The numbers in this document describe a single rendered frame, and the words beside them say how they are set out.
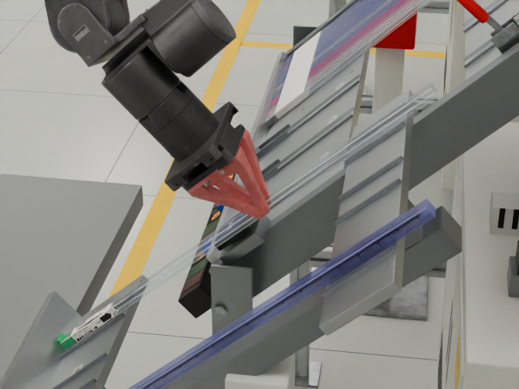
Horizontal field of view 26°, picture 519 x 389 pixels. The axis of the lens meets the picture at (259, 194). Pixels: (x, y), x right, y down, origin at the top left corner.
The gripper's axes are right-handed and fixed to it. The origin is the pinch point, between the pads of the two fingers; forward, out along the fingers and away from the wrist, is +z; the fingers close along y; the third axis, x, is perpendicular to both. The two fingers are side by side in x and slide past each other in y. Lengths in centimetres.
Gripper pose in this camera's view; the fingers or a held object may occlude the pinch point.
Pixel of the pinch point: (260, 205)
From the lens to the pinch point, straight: 111.5
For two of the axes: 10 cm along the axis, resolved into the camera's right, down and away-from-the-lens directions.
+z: 6.6, 6.9, 2.9
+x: -7.3, 5.2, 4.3
